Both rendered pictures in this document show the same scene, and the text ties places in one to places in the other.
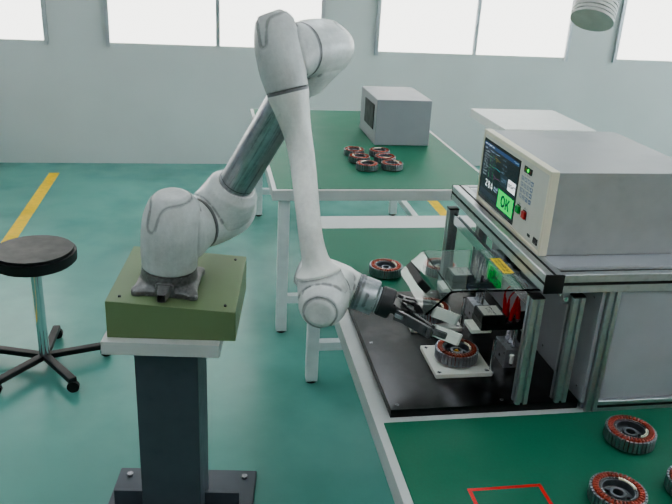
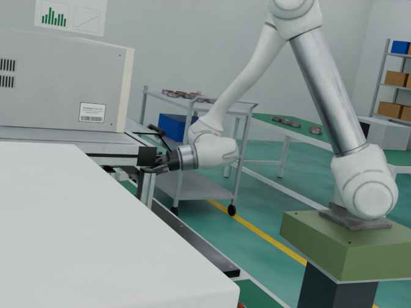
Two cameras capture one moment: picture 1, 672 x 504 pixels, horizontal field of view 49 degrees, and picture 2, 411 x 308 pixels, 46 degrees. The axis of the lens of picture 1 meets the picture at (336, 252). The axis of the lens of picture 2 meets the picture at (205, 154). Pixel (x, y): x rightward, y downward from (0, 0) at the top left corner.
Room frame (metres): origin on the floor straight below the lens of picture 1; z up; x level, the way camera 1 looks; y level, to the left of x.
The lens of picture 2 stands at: (3.20, -0.65, 1.34)
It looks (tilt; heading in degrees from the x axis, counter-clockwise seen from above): 12 degrees down; 158
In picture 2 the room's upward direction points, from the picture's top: 9 degrees clockwise
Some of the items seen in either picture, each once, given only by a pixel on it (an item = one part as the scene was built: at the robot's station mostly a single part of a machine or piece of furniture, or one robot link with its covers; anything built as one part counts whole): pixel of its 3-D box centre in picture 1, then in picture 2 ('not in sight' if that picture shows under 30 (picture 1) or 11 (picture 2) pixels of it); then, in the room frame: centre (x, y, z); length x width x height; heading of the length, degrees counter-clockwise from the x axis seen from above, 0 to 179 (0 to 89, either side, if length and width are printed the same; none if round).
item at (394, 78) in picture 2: not in sight; (402, 79); (-3.20, 5.15, 1.39); 0.40 x 0.36 x 0.22; 101
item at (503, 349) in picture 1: (508, 351); not in sight; (1.72, -0.47, 0.80); 0.07 x 0.05 x 0.06; 10
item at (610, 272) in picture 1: (568, 230); (24, 120); (1.87, -0.62, 1.09); 0.68 x 0.44 x 0.05; 10
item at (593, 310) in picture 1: (535, 289); not in sight; (1.86, -0.56, 0.92); 0.66 x 0.01 x 0.30; 10
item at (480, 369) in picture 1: (455, 360); not in sight; (1.69, -0.33, 0.78); 0.15 x 0.15 x 0.01; 10
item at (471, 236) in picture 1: (487, 254); (103, 147); (1.83, -0.40, 1.03); 0.62 x 0.01 x 0.03; 10
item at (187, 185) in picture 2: not in sight; (189, 146); (-0.76, 0.80, 0.51); 1.01 x 0.60 x 1.01; 10
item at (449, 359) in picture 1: (456, 352); not in sight; (1.69, -0.33, 0.80); 0.11 x 0.11 x 0.04
